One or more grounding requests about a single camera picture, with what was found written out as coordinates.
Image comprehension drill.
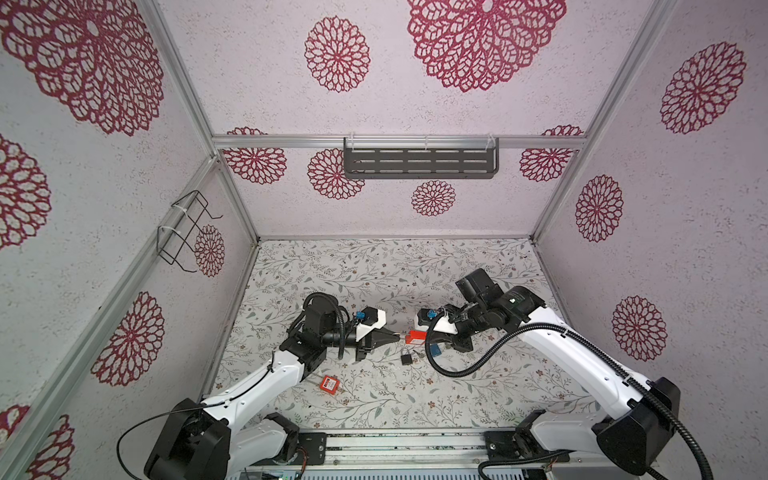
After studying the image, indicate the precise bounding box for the red padlock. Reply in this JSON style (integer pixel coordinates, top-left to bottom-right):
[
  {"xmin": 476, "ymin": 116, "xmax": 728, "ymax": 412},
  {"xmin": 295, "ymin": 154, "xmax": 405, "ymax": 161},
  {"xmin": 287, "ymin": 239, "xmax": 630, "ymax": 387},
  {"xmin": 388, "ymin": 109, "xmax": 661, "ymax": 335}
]
[
  {"xmin": 405, "ymin": 330, "xmax": 427, "ymax": 345},
  {"xmin": 312, "ymin": 375, "xmax": 341, "ymax": 395}
]

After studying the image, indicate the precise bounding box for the right black corrugated hose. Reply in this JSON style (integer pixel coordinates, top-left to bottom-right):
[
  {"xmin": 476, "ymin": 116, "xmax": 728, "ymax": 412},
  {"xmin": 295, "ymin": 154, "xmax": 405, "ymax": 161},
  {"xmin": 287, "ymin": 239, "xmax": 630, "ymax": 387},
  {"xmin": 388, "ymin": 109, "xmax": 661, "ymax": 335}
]
[{"xmin": 424, "ymin": 314, "xmax": 715, "ymax": 480}]

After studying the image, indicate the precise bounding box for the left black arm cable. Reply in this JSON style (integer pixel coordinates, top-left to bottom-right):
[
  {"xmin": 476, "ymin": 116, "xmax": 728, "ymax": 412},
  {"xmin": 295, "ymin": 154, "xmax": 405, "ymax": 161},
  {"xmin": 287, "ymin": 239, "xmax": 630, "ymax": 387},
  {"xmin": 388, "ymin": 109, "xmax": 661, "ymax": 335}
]
[{"xmin": 115, "ymin": 350, "xmax": 277, "ymax": 480}]

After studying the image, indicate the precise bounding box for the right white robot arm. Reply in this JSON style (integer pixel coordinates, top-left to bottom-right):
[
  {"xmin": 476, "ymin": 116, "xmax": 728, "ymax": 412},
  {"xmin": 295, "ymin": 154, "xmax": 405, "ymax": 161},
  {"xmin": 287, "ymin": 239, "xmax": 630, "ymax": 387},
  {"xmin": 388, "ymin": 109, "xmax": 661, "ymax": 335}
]
[{"xmin": 418, "ymin": 268, "xmax": 681, "ymax": 476}]

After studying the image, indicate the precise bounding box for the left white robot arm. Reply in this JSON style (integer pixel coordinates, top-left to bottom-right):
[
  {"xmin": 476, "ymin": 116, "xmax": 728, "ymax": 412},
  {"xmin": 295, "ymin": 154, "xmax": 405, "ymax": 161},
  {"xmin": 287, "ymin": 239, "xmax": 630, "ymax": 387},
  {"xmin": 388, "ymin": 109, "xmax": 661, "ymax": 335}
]
[{"xmin": 144, "ymin": 292, "xmax": 400, "ymax": 479}]

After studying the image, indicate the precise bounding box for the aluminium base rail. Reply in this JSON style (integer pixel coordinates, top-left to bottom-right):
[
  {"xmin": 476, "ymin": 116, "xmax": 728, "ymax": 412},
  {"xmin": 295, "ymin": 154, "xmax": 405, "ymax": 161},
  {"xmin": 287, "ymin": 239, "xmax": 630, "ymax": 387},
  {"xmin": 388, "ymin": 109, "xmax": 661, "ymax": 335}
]
[{"xmin": 227, "ymin": 425, "xmax": 660, "ymax": 475}]

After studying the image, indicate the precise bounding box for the grey slotted wall shelf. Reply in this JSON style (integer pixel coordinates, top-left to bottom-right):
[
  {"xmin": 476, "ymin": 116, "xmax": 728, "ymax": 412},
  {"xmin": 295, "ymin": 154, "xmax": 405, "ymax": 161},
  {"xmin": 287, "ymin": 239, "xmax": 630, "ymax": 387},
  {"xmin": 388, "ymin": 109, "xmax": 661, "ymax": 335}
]
[{"xmin": 342, "ymin": 138, "xmax": 499, "ymax": 180}]

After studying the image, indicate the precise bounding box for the black wire wall basket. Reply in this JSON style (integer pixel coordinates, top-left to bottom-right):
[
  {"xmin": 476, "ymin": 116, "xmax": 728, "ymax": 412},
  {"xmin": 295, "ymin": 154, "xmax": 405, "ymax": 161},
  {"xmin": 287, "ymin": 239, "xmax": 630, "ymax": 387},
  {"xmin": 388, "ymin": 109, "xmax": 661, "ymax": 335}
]
[{"xmin": 155, "ymin": 190, "xmax": 226, "ymax": 278}]

